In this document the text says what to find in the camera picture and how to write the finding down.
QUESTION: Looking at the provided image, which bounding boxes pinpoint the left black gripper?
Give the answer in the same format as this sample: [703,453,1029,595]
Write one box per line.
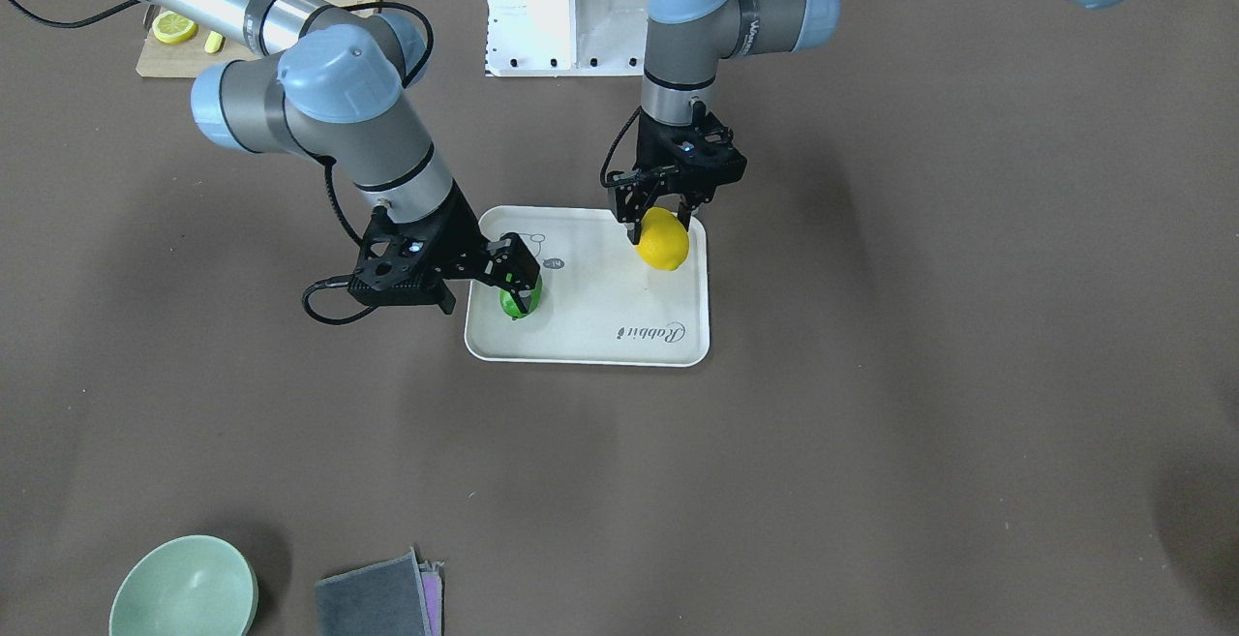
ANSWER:
[610,112,747,245]

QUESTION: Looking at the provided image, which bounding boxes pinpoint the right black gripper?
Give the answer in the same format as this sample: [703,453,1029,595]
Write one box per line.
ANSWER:
[414,186,540,319]

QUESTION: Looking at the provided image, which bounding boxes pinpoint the green lime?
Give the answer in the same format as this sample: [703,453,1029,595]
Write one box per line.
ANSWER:
[499,278,544,321]

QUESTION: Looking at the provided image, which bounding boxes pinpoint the yellow lemon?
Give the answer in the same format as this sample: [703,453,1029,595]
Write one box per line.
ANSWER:
[634,207,690,272]

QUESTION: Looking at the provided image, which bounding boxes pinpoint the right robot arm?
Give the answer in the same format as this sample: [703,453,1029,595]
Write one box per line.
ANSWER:
[128,0,541,316]

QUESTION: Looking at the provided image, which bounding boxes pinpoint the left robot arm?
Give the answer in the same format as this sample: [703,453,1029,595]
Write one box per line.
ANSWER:
[600,0,1124,243]

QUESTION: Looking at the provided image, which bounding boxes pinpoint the cream rabbit tray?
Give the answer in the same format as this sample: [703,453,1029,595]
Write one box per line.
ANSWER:
[463,205,710,367]

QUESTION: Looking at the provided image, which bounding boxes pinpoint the grey folded cloth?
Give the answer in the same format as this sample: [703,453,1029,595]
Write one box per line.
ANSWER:
[315,549,445,635]

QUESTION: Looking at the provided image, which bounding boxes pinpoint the lemon half slice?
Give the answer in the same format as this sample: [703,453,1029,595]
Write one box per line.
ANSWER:
[203,31,225,55]
[150,11,198,45]

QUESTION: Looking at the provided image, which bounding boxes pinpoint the green ceramic bowl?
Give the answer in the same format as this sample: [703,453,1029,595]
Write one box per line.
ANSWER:
[107,534,259,635]

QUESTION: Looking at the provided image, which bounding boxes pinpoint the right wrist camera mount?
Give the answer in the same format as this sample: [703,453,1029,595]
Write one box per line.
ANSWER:
[346,205,456,315]

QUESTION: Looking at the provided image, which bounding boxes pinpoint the white camera pole mount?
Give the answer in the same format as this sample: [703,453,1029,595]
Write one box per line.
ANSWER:
[484,0,648,77]

